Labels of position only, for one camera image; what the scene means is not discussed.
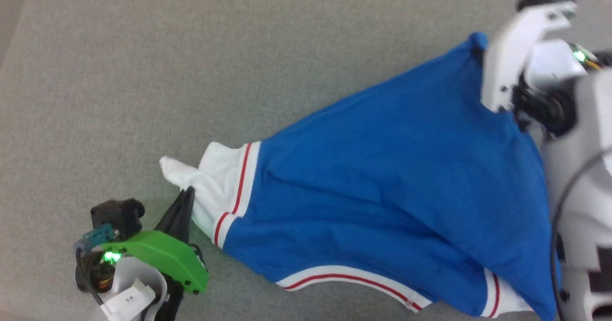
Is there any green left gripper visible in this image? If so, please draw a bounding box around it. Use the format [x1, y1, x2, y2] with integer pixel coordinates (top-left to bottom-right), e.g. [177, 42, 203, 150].
[102, 186, 209, 295]

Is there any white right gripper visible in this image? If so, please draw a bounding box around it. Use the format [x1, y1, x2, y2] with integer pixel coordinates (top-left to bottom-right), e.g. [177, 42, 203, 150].
[480, 1, 578, 114]

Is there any blue garment white red trim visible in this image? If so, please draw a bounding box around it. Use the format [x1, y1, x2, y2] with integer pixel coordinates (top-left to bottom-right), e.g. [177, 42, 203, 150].
[159, 32, 561, 321]

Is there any white paper label tag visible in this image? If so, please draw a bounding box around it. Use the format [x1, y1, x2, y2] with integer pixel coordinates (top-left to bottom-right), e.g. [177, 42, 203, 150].
[102, 284, 157, 320]

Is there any light grey fabric sofa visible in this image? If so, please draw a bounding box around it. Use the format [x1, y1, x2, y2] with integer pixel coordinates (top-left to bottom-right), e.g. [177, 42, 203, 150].
[0, 0, 612, 321]

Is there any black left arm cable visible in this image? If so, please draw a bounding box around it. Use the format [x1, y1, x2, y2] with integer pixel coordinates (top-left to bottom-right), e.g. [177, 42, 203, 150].
[74, 248, 106, 308]

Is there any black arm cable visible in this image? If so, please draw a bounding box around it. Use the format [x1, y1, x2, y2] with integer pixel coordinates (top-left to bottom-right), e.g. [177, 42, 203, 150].
[74, 248, 106, 308]
[549, 148, 612, 321]

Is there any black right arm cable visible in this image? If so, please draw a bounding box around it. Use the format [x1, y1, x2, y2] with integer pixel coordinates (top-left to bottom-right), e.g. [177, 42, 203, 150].
[549, 148, 612, 321]

